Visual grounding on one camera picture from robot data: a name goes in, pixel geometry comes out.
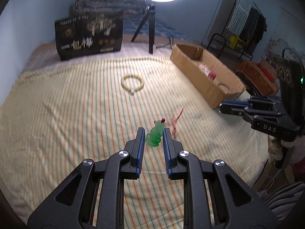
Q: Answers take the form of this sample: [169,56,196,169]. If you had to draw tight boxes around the landscape painting scroll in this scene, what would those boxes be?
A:
[264,8,304,64]

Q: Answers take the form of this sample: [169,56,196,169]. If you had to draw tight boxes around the black clothes rack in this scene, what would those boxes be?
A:
[207,0,267,60]

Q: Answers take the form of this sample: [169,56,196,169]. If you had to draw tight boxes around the yellow black box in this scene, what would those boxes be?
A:
[229,35,245,51]

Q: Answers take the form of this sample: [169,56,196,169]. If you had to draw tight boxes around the pink checkered bed sheet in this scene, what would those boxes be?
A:
[21,34,191,73]

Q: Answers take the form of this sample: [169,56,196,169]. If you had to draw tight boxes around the orange cloth covered box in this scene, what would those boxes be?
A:
[234,60,279,96]

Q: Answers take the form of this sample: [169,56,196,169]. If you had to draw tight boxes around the black plum snack bag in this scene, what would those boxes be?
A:
[54,11,124,60]

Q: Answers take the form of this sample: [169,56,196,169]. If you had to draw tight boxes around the black light cable with controller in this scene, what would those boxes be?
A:
[156,34,176,51]

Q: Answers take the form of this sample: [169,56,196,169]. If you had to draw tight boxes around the person's hand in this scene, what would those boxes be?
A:
[267,135,295,163]

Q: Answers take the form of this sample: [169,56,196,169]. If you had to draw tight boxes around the dark hanging clothes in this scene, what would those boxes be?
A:
[240,8,267,55]

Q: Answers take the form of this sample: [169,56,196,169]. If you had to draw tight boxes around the white striped hanging garment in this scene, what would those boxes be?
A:
[227,0,252,36]

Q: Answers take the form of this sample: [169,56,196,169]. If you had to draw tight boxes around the open cardboard box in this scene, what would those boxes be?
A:
[170,44,246,109]

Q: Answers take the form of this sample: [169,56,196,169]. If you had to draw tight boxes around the black tripod stand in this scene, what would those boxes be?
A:
[130,2,157,54]

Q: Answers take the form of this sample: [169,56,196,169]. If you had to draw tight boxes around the blue white patterned quilt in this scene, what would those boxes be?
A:
[123,17,186,40]

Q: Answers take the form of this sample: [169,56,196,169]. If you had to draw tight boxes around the yellow striped bed cloth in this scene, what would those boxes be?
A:
[1,57,268,221]

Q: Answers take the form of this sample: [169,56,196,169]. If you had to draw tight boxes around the green jade pendant red cord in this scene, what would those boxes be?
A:
[145,107,185,148]

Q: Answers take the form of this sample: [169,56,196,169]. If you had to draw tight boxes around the red leather watch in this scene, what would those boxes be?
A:
[207,71,216,81]

